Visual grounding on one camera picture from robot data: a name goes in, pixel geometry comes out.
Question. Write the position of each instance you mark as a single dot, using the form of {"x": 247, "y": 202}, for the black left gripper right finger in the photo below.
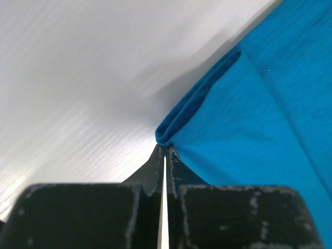
{"x": 177, "y": 174}

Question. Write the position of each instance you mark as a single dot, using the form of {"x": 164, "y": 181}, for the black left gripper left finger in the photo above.
{"x": 145, "y": 228}

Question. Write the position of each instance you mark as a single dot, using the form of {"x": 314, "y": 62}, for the blue t shirt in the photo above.
{"x": 262, "y": 113}

